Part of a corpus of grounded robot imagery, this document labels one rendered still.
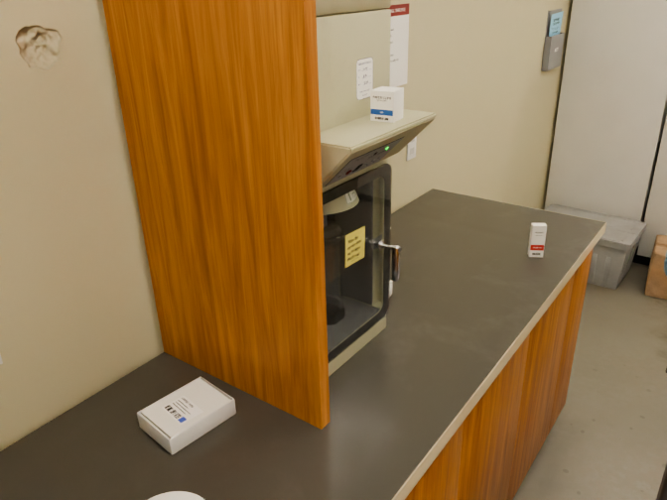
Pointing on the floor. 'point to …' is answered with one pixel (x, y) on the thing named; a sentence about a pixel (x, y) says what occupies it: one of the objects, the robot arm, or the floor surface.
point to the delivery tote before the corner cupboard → (609, 245)
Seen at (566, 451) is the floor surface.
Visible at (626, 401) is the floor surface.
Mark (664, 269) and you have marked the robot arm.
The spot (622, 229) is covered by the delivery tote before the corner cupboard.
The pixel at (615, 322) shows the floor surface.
